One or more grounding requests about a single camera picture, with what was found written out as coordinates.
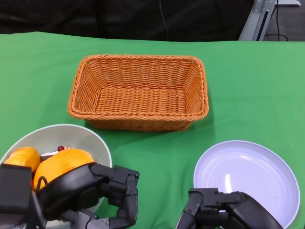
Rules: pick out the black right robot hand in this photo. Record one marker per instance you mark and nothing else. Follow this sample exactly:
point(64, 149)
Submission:
point(238, 214)

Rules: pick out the black backdrop cloth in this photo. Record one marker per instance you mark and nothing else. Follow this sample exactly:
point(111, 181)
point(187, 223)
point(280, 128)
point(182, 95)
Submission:
point(95, 19)

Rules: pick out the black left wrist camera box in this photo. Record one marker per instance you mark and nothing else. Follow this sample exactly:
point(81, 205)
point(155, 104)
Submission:
point(14, 188)

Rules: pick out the pale lavender round plate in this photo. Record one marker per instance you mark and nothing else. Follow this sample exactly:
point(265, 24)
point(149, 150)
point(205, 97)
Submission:
point(250, 171)

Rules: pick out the grey aluminium frame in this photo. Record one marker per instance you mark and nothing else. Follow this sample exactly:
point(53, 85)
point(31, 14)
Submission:
point(257, 21)

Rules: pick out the grey-green round bowl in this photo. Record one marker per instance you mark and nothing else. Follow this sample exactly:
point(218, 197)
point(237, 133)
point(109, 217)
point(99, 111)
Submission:
point(71, 138)

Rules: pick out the green tablecloth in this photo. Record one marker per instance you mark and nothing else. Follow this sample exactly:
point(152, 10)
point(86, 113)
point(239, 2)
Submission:
point(250, 95)

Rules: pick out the golden sliced loaf bread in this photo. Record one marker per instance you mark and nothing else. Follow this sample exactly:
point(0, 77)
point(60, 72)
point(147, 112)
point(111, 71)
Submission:
point(23, 157)

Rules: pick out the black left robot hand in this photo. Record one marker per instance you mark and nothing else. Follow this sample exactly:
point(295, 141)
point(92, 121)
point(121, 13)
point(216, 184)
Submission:
point(71, 190)

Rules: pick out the orange wicker basket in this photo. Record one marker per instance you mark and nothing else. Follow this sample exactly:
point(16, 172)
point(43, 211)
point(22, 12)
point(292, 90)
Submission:
point(143, 100)

